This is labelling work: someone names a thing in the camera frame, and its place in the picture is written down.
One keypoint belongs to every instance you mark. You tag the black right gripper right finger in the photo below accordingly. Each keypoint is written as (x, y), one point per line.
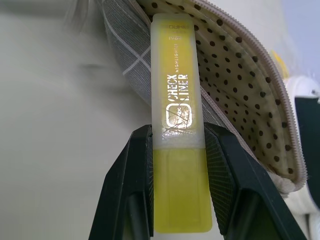
(240, 190)

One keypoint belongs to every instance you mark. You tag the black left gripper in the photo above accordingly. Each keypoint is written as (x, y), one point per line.
(308, 145)

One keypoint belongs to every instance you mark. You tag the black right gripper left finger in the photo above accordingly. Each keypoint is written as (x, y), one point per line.
(130, 190)

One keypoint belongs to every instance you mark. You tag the grey grid pouch dotted lining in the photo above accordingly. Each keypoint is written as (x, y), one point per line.
(237, 82)

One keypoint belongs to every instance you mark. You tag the yellow check liner highlighter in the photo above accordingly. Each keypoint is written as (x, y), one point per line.
(177, 95)

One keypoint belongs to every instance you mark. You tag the small yellow item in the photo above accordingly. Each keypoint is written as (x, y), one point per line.
(277, 62)

